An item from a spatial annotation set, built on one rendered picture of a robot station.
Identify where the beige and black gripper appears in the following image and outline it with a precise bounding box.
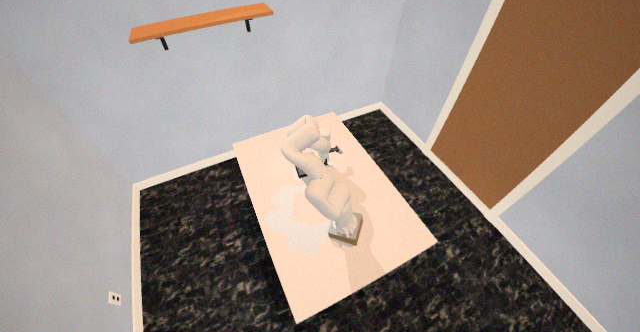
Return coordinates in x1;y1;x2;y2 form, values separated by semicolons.
318;152;329;166

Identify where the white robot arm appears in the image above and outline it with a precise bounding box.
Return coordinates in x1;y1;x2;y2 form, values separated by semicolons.
280;115;357;238

